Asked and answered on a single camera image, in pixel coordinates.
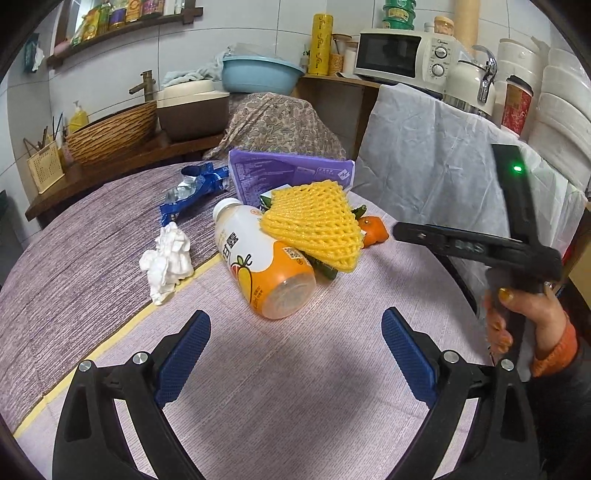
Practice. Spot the white cover cloth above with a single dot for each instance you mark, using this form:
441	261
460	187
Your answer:
423	161

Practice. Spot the orange white drink bottle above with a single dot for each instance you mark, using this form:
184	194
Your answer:
274	278

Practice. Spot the brown pot with white lid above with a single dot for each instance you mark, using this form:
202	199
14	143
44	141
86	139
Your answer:
192	110

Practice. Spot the purple snack bag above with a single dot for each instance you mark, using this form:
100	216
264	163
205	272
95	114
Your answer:
255	173

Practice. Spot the woven wicker basin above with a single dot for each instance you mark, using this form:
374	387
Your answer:
113	135

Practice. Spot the green instant noodle cups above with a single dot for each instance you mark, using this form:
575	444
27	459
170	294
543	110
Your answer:
399	14

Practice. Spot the stack of white bowls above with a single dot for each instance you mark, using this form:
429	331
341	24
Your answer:
557	126

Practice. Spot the white electric kettle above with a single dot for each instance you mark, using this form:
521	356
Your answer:
470	86

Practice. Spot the floral paisley cloth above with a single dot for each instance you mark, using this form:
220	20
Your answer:
270	122

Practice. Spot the white tissue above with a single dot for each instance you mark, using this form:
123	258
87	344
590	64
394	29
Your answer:
167	264

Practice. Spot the wooden side shelf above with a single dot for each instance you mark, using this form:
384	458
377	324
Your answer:
343	104

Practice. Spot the right hand yellow nails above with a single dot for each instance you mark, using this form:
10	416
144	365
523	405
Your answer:
543	310

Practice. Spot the bronze faucet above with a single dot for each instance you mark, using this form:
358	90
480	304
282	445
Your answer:
146	86

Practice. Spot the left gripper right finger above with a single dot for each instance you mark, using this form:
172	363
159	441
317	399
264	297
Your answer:
501	442

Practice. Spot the light blue basin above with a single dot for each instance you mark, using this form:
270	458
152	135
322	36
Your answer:
259	74

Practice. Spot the green wall tissue pack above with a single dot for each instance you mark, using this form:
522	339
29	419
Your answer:
33	54

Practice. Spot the glass jar with lid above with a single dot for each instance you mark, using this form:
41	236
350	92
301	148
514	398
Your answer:
444	25

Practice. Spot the yellow soap bottle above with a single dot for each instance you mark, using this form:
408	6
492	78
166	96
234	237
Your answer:
78	120

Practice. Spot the orange mandarin fruit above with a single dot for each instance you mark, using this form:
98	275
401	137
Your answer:
374	230

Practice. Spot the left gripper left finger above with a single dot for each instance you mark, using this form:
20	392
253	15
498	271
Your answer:
90	443

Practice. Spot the blue foil wrapper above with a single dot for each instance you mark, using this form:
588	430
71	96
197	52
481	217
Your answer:
198	182

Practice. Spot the yellow wrap roll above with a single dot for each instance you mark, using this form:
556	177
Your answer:
321	45

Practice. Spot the yellow foam fruit net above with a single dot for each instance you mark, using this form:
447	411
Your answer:
317	220

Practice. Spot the wooden counter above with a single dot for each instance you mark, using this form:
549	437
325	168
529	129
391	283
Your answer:
79	179

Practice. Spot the red paper coffee cup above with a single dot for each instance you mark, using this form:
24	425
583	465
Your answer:
519	95

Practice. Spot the orange sleeve forearm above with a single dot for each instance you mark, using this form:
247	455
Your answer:
560	357

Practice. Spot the chopstick holder box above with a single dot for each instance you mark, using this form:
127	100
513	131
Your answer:
44	162

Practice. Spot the white microwave oven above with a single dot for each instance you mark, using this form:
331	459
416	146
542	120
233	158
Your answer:
419	59

